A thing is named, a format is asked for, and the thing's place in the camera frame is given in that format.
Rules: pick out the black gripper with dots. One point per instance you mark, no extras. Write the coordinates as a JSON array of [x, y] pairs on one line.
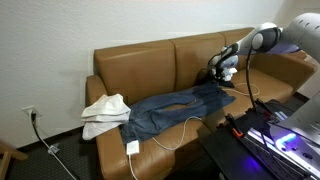
[[226, 60]]

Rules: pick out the blue denim trousers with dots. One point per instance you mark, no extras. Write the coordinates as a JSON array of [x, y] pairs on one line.
[[150, 116]]

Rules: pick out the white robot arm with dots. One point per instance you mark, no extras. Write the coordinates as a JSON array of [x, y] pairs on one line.
[[300, 30]]

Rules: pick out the brown leather couch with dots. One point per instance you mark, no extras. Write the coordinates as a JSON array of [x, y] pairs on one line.
[[140, 66]]

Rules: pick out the black crumpled garment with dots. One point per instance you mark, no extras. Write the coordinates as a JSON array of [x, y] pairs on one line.
[[230, 84]]

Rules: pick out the black orange clamp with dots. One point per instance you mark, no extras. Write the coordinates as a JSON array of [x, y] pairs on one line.
[[233, 126]]

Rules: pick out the black red clamp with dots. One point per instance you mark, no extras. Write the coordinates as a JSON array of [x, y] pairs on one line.
[[265, 106]]

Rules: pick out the black robot table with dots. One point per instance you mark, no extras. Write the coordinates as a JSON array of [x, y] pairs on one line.
[[230, 160]]

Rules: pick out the white power adapter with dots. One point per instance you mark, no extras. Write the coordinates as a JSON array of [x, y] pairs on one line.
[[132, 147]]

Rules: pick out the white folded cloth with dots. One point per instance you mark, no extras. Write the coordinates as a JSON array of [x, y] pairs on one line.
[[106, 110]]

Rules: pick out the small white floor tag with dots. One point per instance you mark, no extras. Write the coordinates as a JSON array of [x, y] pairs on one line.
[[53, 149]]

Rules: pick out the wooden furniture leg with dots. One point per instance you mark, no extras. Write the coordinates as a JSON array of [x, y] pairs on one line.
[[8, 156]]

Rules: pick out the metal base rail plate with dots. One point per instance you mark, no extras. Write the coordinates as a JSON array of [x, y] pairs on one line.
[[263, 140]]

